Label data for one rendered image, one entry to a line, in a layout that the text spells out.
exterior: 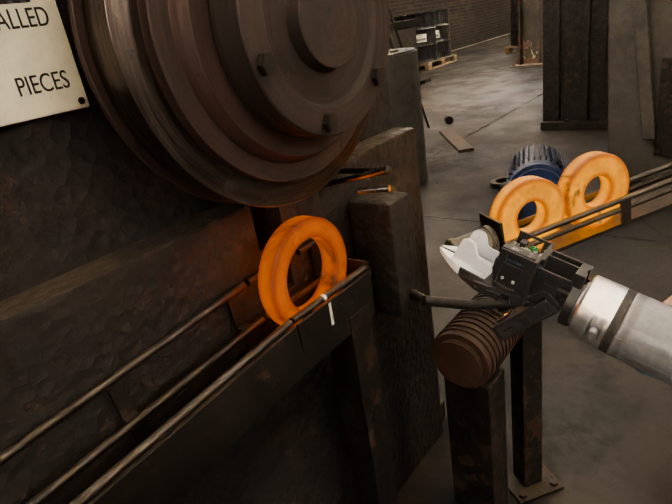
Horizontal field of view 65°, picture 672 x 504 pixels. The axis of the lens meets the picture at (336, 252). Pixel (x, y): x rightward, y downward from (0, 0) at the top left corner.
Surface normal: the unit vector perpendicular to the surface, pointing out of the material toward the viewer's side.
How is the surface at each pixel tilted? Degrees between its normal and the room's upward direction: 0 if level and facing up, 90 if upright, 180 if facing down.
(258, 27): 90
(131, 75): 90
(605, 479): 0
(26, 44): 90
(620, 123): 90
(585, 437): 0
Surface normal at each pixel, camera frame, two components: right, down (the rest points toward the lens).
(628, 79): -0.78, 0.36
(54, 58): 0.78, 0.14
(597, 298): -0.31, -0.42
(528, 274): -0.62, 0.38
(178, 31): -0.21, 0.36
